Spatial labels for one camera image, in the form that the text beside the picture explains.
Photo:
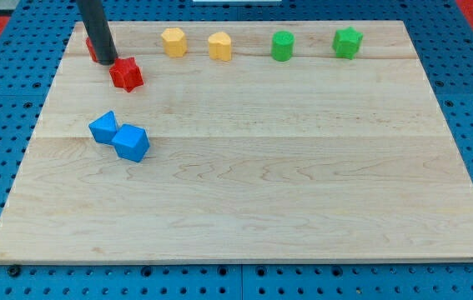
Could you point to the blue cube block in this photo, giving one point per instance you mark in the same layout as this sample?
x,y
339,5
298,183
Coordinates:
x,y
131,142

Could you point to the blue triangle block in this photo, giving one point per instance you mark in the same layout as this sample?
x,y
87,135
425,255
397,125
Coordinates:
x,y
104,128

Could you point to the light wooden board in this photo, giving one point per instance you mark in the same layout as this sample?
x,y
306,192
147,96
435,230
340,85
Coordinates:
x,y
315,160

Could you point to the green cylinder block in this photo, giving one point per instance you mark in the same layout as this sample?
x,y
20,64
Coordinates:
x,y
282,46

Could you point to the yellow heart block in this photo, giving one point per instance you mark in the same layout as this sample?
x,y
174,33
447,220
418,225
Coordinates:
x,y
220,46

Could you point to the red star block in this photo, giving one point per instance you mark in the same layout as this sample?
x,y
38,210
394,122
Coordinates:
x,y
126,74

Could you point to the yellow hexagon block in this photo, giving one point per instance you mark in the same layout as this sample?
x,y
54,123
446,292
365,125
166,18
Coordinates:
x,y
174,42

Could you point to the green star block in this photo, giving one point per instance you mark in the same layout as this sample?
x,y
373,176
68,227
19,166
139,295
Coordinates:
x,y
347,42

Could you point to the red block behind rod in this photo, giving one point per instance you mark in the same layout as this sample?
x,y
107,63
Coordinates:
x,y
91,50

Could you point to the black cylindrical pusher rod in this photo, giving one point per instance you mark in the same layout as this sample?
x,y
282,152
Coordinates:
x,y
96,25

